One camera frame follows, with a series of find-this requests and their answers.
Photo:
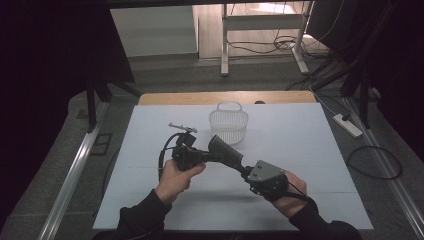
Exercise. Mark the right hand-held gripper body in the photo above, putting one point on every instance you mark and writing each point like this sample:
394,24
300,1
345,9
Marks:
266,173

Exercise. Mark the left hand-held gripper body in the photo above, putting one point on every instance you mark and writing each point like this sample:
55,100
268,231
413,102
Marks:
186,155

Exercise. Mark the white plastic mesh basket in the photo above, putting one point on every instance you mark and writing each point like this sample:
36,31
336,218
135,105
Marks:
230,125

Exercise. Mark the person's left hand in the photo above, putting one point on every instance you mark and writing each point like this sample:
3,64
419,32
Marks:
173,183

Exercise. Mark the person's right hand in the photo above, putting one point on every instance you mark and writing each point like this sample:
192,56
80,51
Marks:
295,200

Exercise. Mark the white table sheet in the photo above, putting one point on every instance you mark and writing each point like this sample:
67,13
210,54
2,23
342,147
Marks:
300,146

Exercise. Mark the wooden table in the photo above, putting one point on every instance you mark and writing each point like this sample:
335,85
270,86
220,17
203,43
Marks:
200,98

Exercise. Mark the small dark knob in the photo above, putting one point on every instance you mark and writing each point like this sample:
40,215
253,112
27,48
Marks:
260,102

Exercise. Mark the white power strip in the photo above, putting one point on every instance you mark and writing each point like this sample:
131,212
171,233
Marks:
347,126

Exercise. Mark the black metal stand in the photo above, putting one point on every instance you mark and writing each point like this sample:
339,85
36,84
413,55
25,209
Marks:
91,106
363,100

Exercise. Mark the dark curtain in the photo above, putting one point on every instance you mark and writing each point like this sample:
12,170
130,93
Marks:
50,66
396,66

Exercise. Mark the aluminium rail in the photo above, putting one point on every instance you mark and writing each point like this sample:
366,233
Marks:
71,180
393,180

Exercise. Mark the white metal desk frame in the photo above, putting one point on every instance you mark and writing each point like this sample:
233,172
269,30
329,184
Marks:
260,22

